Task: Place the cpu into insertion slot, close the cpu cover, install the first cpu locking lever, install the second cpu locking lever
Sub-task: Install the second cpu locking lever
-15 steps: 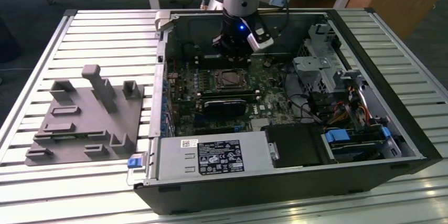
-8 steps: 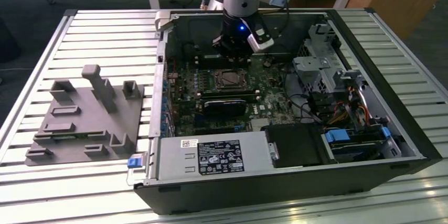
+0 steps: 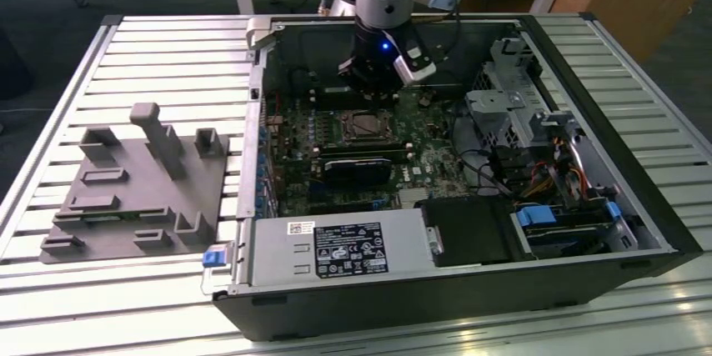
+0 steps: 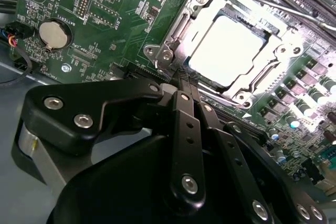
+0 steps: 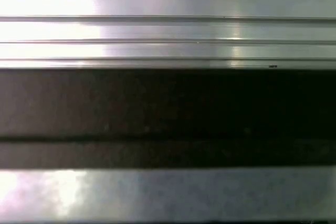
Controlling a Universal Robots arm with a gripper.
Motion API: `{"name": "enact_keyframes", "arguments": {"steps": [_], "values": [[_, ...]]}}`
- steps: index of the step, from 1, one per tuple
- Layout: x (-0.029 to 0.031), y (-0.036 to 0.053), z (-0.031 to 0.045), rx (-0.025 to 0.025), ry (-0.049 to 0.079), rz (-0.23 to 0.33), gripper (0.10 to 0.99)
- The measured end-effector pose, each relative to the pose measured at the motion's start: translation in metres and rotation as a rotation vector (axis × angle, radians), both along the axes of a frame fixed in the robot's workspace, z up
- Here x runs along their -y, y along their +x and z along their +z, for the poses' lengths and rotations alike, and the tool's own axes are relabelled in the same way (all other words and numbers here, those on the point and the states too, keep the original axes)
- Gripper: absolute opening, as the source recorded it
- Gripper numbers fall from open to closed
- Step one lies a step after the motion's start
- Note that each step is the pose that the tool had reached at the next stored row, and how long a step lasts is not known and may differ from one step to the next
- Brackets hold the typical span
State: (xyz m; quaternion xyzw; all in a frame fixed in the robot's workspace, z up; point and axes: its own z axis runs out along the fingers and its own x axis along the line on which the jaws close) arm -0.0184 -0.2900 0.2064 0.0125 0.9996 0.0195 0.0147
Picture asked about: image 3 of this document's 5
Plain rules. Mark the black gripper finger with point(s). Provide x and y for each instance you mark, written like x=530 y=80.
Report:
x=388 y=85
x=356 y=78

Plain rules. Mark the silver CPU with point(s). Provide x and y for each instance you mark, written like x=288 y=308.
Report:
x=369 y=126

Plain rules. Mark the grey metal drive cage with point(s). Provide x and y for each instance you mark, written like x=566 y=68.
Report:
x=492 y=101

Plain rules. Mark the green motherboard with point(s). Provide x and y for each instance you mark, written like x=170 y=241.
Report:
x=433 y=160

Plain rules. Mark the black graphics card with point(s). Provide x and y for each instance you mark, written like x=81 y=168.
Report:
x=356 y=172

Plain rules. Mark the silver finned heatsink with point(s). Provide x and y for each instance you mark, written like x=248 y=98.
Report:
x=413 y=195

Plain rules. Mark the black plastic shroud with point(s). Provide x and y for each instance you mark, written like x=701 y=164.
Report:
x=472 y=231

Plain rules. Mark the hard disk in blue carrier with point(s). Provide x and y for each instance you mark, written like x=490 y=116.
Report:
x=533 y=216

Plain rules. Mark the grey power supply unit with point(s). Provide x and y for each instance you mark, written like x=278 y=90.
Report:
x=272 y=247

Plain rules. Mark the grey parts rack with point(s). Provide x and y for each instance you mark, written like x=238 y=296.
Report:
x=138 y=189

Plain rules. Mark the blue plastic latch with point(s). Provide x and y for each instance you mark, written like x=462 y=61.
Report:
x=216 y=257
x=612 y=211

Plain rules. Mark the black PC case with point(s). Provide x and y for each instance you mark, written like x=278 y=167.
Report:
x=389 y=314

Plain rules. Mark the green RAM stick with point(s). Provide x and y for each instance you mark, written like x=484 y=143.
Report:
x=110 y=217

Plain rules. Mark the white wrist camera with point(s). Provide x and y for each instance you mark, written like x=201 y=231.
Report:
x=413 y=66

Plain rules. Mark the grey plastic bracket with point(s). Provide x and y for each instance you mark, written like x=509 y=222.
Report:
x=506 y=49

